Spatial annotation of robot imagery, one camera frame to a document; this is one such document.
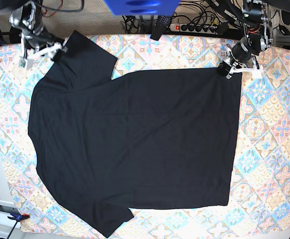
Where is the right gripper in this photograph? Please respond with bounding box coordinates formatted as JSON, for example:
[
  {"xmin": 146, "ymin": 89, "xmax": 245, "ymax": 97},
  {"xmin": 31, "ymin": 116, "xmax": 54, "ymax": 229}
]
[{"xmin": 27, "ymin": 38, "xmax": 66, "ymax": 62}]

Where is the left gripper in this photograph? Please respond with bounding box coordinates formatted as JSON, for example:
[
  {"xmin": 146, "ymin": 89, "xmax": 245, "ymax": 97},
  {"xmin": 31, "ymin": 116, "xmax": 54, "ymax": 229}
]
[{"xmin": 217, "ymin": 41, "xmax": 252, "ymax": 77}]

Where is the dark navy T-shirt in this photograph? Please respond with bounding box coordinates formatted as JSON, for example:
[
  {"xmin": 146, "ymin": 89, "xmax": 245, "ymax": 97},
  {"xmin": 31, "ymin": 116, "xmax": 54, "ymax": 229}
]
[{"xmin": 28, "ymin": 31, "xmax": 242, "ymax": 237}]

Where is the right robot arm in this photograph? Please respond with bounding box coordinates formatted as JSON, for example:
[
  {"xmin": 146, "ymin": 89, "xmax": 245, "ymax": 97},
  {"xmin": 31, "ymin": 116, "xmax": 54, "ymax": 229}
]
[{"xmin": 9, "ymin": 0, "xmax": 67, "ymax": 68}]

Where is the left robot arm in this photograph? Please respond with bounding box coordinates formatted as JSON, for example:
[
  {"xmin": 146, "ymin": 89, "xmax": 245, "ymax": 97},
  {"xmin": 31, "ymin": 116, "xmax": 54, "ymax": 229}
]
[{"xmin": 217, "ymin": 0, "xmax": 273, "ymax": 79}]

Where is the blue plastic box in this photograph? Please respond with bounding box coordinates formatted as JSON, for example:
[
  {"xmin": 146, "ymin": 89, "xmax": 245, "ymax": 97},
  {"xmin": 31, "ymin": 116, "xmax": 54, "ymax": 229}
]
[{"xmin": 104, "ymin": 0, "xmax": 180, "ymax": 16}]

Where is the patterned colourful tablecloth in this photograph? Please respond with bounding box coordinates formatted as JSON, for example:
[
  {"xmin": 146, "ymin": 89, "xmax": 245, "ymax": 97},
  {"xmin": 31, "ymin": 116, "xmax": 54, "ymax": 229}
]
[{"xmin": 0, "ymin": 34, "xmax": 290, "ymax": 239}]

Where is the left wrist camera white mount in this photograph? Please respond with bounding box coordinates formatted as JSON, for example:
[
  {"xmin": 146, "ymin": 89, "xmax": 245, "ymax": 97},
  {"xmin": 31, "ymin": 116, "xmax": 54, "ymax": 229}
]
[{"xmin": 226, "ymin": 66, "xmax": 264, "ymax": 79}]

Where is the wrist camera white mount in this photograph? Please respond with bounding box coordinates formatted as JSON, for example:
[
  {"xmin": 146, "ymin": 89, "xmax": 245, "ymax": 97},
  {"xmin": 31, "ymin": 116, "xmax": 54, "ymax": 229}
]
[
  {"xmin": 18, "ymin": 44, "xmax": 62, "ymax": 70},
  {"xmin": 226, "ymin": 66, "xmax": 264, "ymax": 79}
]

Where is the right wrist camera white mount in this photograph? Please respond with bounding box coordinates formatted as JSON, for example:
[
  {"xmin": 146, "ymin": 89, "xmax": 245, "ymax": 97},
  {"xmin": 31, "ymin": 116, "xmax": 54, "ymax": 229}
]
[{"xmin": 18, "ymin": 44, "xmax": 62, "ymax": 70}]

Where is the white power strip red switch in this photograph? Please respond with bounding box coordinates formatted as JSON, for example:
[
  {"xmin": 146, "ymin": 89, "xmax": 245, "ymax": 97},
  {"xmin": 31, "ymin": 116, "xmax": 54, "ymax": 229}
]
[{"xmin": 169, "ymin": 23, "xmax": 219, "ymax": 34}]

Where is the black mesh strap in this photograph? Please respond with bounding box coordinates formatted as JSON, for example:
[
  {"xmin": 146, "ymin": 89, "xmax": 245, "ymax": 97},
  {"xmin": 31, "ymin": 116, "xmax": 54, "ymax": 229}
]
[{"xmin": 149, "ymin": 15, "xmax": 172, "ymax": 40}]

